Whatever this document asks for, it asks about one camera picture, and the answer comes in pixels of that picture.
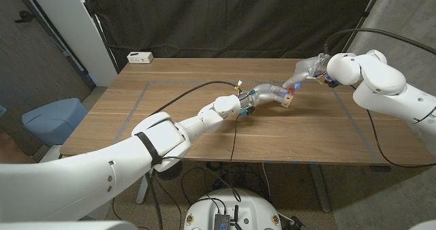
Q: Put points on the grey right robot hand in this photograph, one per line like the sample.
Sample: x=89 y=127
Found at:
x=306 y=66

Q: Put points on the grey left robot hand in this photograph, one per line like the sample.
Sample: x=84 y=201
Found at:
x=264 y=93

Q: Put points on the small wooden block with holes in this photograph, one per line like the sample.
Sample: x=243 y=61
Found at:
x=287 y=100

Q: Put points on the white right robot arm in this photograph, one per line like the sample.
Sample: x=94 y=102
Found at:
x=391 y=87

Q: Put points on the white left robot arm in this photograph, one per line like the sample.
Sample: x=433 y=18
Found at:
x=119 y=175

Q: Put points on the black backdrop stand pole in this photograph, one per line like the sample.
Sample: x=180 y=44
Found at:
x=362 y=17
x=100 y=32

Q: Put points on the black curtain backdrop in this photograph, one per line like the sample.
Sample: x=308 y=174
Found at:
x=231 y=19

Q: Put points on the grey table leg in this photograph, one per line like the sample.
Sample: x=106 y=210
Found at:
x=320 y=189

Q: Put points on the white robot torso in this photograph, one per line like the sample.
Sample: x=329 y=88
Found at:
x=248 y=206

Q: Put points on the black round floor fan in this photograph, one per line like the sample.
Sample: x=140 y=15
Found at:
x=173 y=172

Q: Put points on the white power strip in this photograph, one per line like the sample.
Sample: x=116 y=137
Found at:
x=139 y=57

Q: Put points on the grey electronics module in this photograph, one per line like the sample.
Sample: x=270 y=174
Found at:
x=222 y=222

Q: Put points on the white table leg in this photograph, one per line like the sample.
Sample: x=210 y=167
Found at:
x=143 y=189

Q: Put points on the white cabinet panel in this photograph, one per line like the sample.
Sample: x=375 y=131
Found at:
x=75 y=29

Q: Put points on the blue padded stool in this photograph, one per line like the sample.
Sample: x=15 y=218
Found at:
x=54 y=119

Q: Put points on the person's bare leg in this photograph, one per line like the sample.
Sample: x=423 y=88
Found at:
x=10 y=151

